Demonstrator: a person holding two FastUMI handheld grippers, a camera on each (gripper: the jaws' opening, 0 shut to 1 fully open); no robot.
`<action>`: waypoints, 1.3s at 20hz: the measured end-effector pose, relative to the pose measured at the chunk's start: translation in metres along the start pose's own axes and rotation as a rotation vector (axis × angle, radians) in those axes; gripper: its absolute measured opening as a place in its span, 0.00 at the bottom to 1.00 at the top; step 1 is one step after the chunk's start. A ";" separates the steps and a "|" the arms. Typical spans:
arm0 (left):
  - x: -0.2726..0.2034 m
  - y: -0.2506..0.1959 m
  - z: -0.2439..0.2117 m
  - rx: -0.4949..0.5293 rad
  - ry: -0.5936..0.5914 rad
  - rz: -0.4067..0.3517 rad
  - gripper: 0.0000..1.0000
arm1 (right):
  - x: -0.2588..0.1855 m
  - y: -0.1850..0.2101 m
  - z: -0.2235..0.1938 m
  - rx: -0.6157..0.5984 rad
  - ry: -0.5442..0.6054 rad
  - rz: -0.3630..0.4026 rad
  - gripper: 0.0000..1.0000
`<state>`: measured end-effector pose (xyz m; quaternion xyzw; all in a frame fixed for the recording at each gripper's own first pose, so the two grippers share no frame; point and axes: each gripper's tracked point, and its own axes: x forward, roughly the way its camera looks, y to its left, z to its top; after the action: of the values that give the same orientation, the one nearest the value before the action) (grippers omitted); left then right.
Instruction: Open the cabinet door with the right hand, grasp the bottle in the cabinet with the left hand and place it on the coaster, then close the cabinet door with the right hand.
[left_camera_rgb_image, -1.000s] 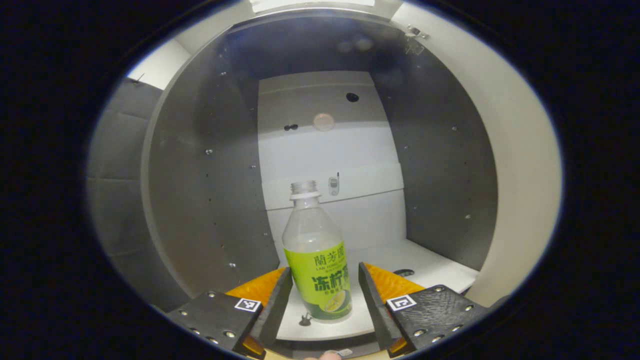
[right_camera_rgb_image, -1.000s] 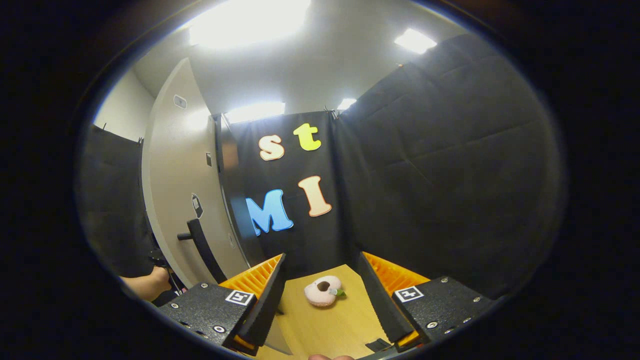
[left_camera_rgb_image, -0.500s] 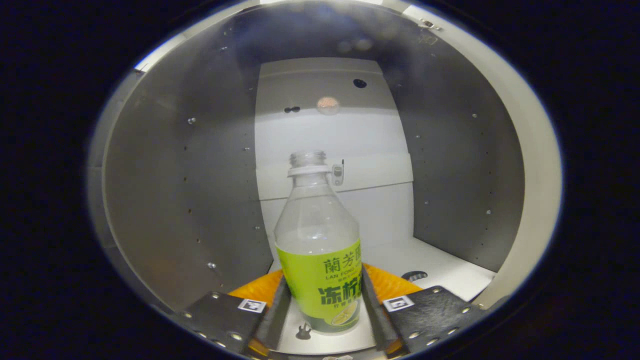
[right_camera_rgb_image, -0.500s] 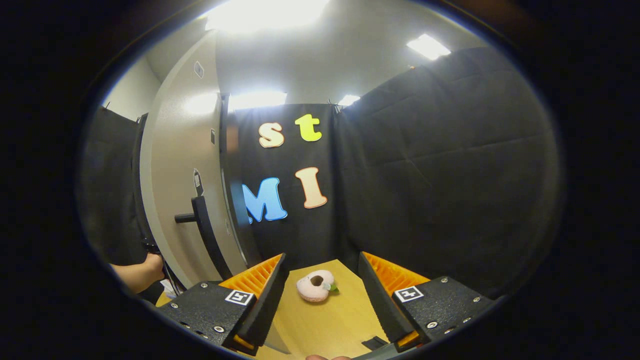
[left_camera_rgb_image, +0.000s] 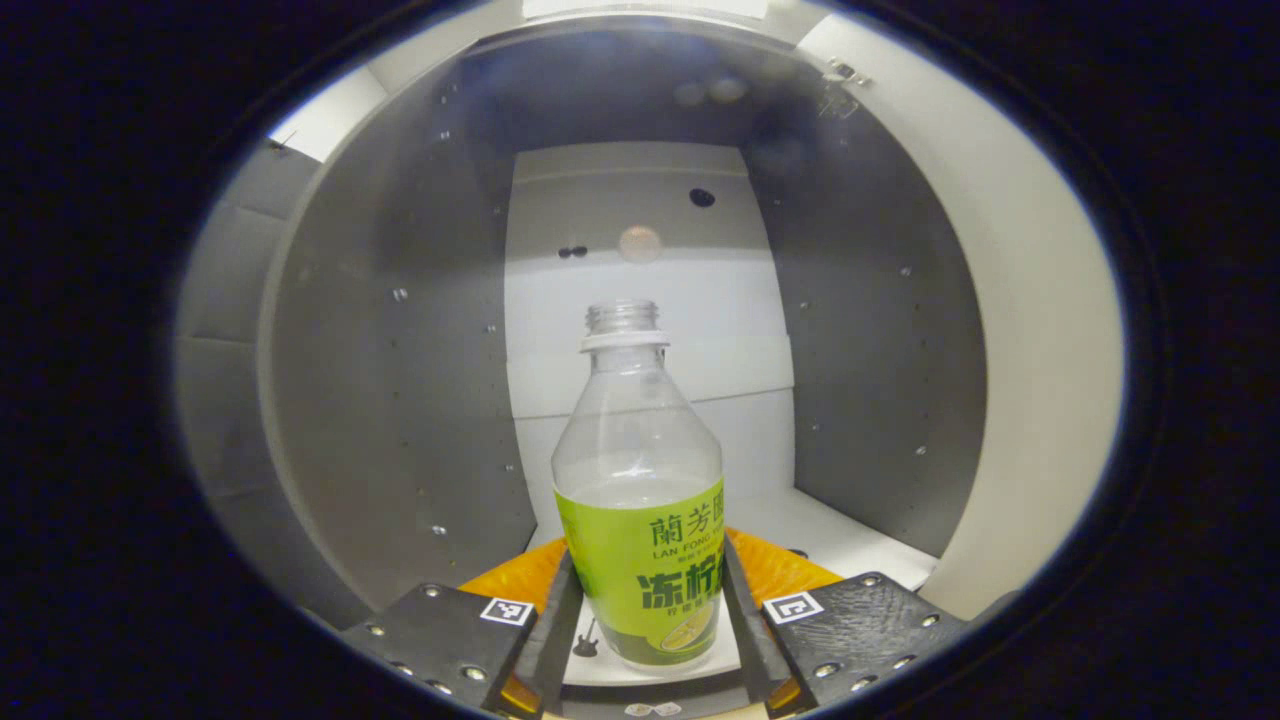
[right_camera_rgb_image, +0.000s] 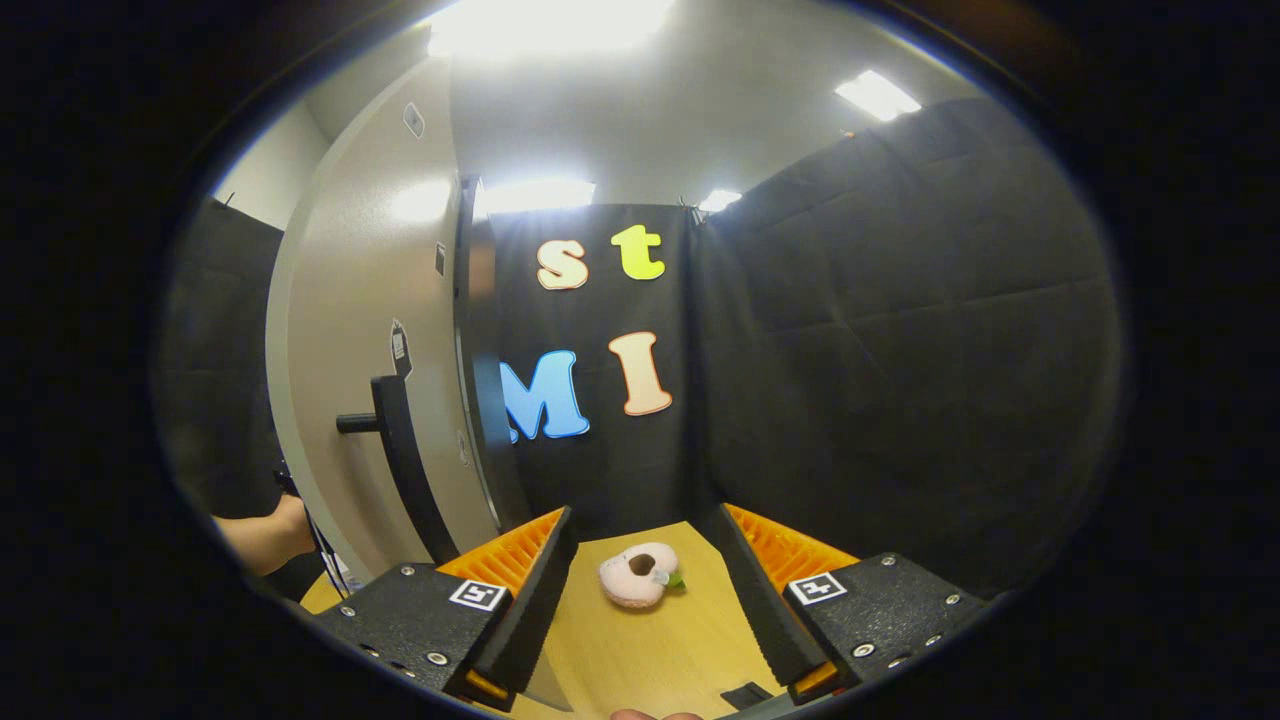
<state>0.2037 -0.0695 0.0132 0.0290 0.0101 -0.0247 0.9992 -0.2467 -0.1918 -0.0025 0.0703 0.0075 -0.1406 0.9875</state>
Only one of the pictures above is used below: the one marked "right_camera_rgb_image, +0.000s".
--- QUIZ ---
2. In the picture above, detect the pale pink plush toy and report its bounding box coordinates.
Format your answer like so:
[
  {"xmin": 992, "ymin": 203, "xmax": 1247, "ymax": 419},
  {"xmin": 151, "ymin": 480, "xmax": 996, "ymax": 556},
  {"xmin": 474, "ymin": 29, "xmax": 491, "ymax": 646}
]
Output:
[{"xmin": 597, "ymin": 542, "xmax": 688, "ymax": 611}]

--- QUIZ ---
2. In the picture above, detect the beige cabinet door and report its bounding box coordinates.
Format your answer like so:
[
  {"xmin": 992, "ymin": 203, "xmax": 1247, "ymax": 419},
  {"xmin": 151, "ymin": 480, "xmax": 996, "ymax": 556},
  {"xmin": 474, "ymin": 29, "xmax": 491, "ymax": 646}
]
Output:
[{"xmin": 265, "ymin": 58, "xmax": 576, "ymax": 713}]

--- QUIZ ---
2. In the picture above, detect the black backdrop cloth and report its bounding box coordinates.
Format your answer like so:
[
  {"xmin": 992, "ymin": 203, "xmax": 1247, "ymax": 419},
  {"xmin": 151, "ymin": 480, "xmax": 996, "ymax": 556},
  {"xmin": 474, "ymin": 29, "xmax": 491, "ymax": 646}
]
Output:
[{"xmin": 158, "ymin": 95, "xmax": 1127, "ymax": 601}]

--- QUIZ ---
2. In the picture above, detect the black door handle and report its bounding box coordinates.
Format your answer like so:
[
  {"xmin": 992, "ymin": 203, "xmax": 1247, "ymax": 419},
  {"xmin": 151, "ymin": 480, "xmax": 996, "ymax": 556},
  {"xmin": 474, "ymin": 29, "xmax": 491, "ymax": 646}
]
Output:
[{"xmin": 335, "ymin": 373, "xmax": 462, "ymax": 567}]

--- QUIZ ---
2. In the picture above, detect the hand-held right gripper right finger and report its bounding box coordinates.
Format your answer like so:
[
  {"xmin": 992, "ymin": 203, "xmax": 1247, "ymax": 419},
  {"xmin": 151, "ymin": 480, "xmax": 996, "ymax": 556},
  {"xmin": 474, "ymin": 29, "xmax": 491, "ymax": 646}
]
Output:
[{"xmin": 714, "ymin": 502, "xmax": 992, "ymax": 707}]

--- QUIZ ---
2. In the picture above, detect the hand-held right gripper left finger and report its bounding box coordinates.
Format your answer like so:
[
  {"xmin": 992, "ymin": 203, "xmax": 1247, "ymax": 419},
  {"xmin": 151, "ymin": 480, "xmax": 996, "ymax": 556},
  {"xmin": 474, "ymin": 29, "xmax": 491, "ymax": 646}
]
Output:
[{"xmin": 308, "ymin": 505, "xmax": 580, "ymax": 714}]

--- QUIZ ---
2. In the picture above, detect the black cable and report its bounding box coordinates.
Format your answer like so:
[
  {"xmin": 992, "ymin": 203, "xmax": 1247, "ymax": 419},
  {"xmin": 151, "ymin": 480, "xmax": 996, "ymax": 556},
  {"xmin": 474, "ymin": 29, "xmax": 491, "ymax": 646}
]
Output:
[{"xmin": 298, "ymin": 498, "xmax": 354, "ymax": 599}]

